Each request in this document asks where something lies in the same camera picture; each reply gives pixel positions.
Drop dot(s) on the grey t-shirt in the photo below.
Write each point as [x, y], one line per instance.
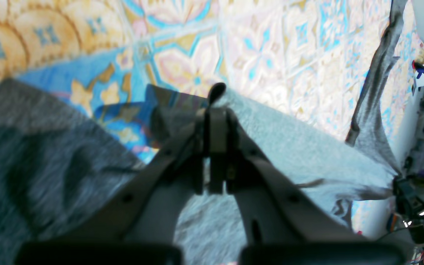
[59, 166]

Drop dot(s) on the patterned tablecloth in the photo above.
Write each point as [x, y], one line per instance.
[305, 58]

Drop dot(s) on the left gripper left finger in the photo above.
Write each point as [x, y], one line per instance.
[136, 227]

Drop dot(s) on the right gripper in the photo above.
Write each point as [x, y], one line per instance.
[410, 208]

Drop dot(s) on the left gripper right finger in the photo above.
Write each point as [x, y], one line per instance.
[282, 225]

